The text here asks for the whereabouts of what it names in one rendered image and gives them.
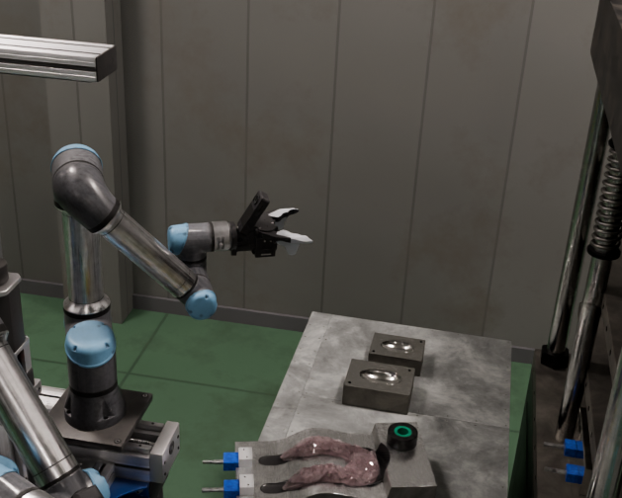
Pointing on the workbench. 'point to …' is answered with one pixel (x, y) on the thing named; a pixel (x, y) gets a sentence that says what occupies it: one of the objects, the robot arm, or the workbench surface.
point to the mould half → (399, 461)
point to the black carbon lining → (290, 460)
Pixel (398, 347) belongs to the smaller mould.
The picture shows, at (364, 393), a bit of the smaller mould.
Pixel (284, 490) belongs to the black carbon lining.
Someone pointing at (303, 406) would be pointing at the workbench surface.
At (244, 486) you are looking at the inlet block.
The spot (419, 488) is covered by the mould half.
